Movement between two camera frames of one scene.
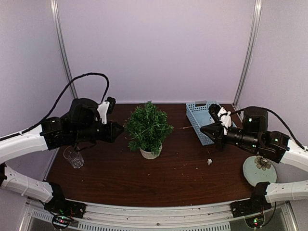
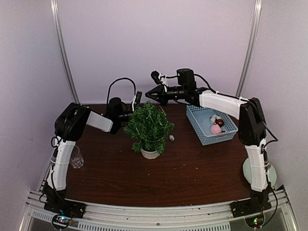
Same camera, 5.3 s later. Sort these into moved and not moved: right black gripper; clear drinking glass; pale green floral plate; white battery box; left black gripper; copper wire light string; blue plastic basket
Moved: white battery box; left black gripper; right black gripper; copper wire light string
Not moved: blue plastic basket; pale green floral plate; clear drinking glass
